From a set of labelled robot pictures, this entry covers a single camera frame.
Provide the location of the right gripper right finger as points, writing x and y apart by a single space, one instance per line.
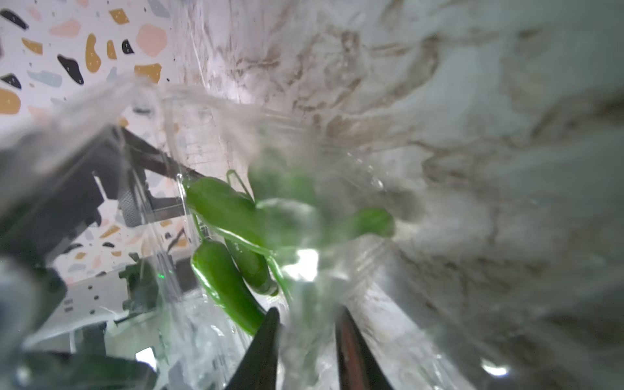
357 367

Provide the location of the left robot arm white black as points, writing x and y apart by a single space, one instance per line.
97 292

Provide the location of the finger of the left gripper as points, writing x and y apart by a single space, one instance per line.
130 171

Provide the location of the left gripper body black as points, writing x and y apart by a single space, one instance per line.
44 224

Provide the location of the green peppers from container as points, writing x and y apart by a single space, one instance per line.
291 232

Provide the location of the clear container peppers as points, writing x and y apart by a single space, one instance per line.
220 138

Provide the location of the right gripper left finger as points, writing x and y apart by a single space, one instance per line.
258 368

